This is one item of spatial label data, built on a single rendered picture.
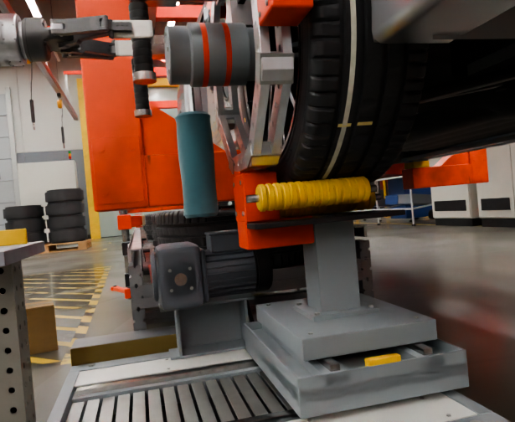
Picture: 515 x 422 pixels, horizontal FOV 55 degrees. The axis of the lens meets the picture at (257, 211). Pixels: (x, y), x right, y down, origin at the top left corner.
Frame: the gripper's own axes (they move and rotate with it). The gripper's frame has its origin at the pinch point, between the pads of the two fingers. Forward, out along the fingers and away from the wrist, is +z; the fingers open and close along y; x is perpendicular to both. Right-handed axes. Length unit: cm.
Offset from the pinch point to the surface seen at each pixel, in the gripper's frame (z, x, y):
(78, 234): -112, -58, -840
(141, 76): -0.5, -7.6, 1.9
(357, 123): 39.3, -19.3, 7.9
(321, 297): 36, -56, -12
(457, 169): 245, -19, -254
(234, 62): 20.3, -1.4, -11.2
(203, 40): 13.5, 3.1, -10.3
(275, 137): 25.3, -19.9, -1.1
